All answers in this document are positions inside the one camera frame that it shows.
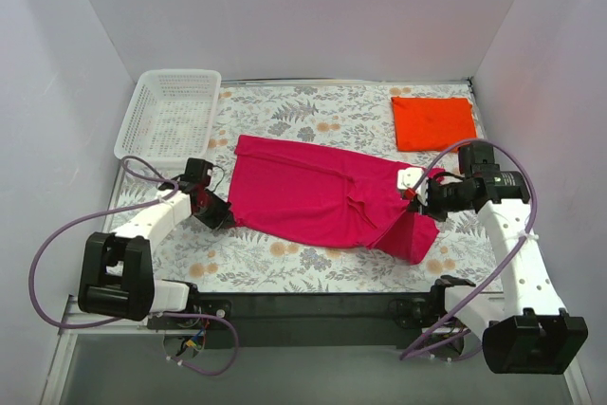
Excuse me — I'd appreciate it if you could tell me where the pink t shirt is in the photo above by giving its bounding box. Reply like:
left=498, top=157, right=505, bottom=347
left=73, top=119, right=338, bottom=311
left=229, top=135, right=439, bottom=265

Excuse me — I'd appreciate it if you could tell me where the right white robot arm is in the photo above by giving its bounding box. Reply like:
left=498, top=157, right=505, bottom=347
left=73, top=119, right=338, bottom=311
left=396, top=138, right=588, bottom=375

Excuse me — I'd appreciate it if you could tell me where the folded orange t shirt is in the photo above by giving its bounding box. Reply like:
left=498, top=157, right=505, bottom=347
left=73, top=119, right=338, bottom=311
left=392, top=97, right=477, bottom=152

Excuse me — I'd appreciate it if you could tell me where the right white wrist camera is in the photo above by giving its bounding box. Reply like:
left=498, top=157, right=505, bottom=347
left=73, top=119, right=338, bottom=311
left=396, top=167, right=428, bottom=203

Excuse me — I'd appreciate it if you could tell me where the white plastic basket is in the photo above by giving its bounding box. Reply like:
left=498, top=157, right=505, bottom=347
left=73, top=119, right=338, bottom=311
left=114, top=69, right=222, bottom=169

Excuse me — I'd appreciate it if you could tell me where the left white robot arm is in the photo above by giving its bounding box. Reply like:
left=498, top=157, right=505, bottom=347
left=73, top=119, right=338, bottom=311
left=78, top=158, right=235, bottom=329

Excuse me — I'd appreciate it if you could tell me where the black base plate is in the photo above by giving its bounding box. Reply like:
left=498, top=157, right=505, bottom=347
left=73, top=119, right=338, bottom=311
left=146, top=291, right=469, bottom=352

